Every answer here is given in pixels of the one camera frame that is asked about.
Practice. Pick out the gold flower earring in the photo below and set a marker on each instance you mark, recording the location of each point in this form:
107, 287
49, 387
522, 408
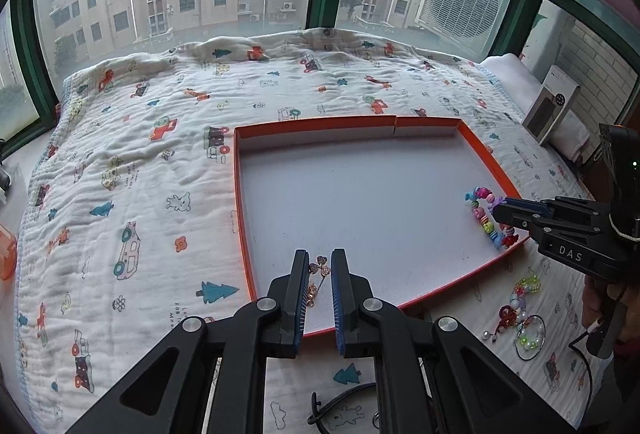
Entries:
319, 266

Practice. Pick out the person's right hand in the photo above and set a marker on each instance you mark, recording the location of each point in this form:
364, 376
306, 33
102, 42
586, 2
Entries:
592, 306

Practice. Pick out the white air conditioner unit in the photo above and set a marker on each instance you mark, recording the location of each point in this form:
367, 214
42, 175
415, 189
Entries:
465, 4

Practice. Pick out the grey and white package box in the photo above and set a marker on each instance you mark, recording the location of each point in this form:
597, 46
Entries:
547, 114

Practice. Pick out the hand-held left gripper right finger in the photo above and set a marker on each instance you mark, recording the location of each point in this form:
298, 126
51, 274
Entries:
338, 304

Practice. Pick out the orange cardboard tray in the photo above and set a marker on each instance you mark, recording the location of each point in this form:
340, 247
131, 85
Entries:
375, 214

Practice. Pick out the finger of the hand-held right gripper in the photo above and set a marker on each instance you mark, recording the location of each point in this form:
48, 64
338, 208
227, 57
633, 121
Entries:
515, 215
525, 204

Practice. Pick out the pearl stud earring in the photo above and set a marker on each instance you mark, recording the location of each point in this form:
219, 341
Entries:
486, 335

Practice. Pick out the black smart watch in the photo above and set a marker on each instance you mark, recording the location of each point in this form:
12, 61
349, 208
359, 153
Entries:
320, 414

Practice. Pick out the orange plastic container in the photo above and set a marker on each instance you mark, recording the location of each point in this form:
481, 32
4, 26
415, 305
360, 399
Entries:
6, 259

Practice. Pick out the printed white blanket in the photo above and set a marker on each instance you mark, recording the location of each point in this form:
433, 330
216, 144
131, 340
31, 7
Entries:
150, 189

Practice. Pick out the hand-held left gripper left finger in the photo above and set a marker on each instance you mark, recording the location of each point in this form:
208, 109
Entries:
300, 299

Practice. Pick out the large silver hoop earring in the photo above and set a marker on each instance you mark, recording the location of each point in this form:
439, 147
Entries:
544, 329

